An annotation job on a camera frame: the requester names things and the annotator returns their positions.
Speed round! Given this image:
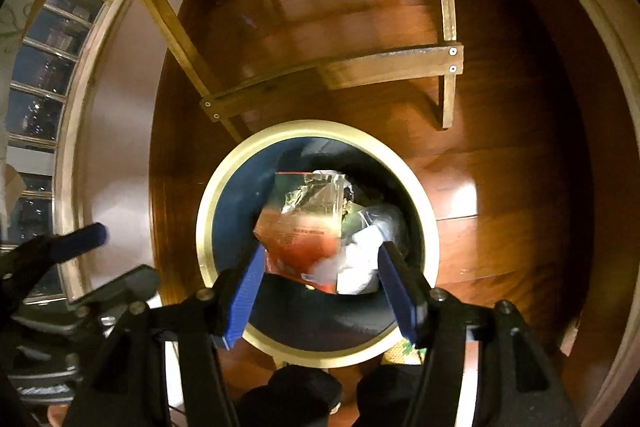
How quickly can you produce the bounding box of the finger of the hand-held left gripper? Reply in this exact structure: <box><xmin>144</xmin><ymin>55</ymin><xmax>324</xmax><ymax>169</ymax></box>
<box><xmin>0</xmin><ymin>222</ymin><xmax>109</xmax><ymax>280</ymax></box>
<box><xmin>66</xmin><ymin>264</ymin><xmax>161</xmax><ymax>314</ymax></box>

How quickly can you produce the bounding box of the barred window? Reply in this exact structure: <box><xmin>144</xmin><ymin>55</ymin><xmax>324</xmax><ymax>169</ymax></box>
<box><xmin>0</xmin><ymin>0</ymin><xmax>126</xmax><ymax>303</ymax></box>

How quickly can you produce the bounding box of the orange red snack packet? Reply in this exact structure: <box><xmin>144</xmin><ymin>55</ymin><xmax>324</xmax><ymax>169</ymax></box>
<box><xmin>252</xmin><ymin>171</ymin><xmax>351</xmax><ymax>295</ymax></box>

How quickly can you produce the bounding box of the round blue bin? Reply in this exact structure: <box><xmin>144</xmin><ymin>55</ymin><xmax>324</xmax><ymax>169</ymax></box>
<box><xmin>196</xmin><ymin>120</ymin><xmax>441</xmax><ymax>369</ymax></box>

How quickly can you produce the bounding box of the person's left leg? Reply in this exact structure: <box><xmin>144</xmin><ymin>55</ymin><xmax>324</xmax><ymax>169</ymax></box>
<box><xmin>235</xmin><ymin>364</ymin><xmax>343</xmax><ymax>427</ymax></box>

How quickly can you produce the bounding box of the wooden chair frame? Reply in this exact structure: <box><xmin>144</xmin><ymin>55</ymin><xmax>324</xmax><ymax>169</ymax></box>
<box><xmin>80</xmin><ymin>0</ymin><xmax>466</xmax><ymax>142</ymax></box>

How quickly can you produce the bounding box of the yellow slipper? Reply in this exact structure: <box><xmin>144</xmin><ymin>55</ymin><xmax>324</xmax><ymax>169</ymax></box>
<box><xmin>382</xmin><ymin>339</ymin><xmax>426</xmax><ymax>365</ymax></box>

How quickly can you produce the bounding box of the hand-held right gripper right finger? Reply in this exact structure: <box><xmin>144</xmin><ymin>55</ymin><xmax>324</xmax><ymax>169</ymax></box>
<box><xmin>377</xmin><ymin>241</ymin><xmax>581</xmax><ymax>427</ymax></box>

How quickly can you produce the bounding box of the white paper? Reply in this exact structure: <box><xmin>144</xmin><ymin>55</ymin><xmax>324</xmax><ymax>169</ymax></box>
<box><xmin>336</xmin><ymin>227</ymin><xmax>383</xmax><ymax>295</ymax></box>

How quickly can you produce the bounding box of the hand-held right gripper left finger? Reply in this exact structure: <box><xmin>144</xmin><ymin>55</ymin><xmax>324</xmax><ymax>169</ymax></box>
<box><xmin>62</xmin><ymin>243</ymin><xmax>267</xmax><ymax>427</ymax></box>

